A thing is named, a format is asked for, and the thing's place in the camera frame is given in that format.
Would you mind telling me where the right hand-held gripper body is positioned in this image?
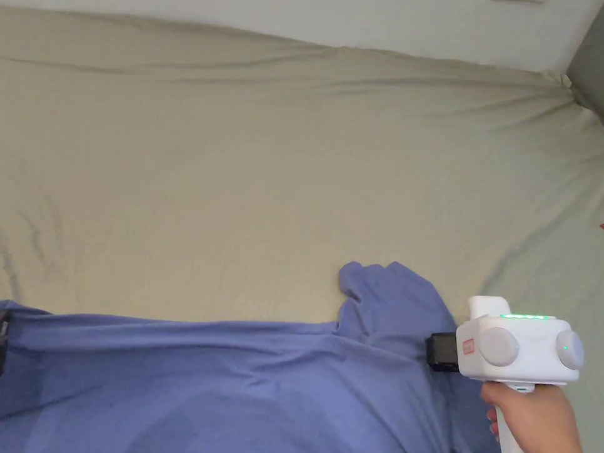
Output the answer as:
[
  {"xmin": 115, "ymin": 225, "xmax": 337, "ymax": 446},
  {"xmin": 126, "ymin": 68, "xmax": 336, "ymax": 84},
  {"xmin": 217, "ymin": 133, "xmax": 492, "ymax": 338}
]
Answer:
[{"xmin": 419, "ymin": 293, "xmax": 590, "ymax": 453}]

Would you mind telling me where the blue shirt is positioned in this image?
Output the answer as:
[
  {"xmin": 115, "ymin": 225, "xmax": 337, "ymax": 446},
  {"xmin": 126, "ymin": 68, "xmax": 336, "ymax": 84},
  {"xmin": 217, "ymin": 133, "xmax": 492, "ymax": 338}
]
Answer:
[{"xmin": 0, "ymin": 245, "xmax": 514, "ymax": 453}]

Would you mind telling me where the person's right hand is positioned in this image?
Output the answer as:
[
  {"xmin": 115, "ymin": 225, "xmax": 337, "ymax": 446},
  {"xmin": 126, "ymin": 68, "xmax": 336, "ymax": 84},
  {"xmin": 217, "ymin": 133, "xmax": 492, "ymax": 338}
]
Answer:
[{"xmin": 478, "ymin": 381, "xmax": 604, "ymax": 453}]

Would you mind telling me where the bed with beige sheet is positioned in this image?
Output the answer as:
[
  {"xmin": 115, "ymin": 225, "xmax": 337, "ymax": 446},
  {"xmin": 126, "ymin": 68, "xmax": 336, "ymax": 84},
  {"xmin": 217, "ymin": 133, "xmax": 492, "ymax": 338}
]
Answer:
[{"xmin": 0, "ymin": 4, "xmax": 604, "ymax": 453}]

